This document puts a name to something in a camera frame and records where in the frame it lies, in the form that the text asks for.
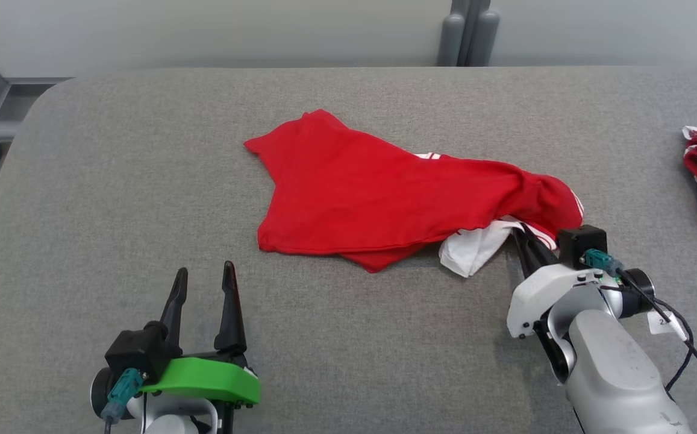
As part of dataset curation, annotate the teal camera connector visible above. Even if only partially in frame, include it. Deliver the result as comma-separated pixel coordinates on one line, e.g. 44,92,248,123
100,368,144,423
585,249,624,277

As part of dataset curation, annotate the red and white t-shirt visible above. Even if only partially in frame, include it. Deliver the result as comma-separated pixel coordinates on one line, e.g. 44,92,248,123
244,109,585,278

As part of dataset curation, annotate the teal right camera connector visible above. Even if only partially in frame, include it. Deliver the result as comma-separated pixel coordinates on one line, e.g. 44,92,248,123
585,249,624,277

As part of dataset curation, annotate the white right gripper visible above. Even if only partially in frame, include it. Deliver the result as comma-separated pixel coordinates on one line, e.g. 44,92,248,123
507,223,611,339

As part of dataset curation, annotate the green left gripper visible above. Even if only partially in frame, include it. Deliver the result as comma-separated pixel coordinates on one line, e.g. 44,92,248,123
140,260,261,410

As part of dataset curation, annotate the white cable label tag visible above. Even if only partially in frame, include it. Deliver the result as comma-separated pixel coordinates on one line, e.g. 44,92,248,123
648,309,688,342

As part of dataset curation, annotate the teal left camera connector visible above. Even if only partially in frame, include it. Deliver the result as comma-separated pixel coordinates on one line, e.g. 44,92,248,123
100,368,144,423

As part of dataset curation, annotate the grey metal partition post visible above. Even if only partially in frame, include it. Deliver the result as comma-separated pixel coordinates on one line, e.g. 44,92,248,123
437,0,501,68

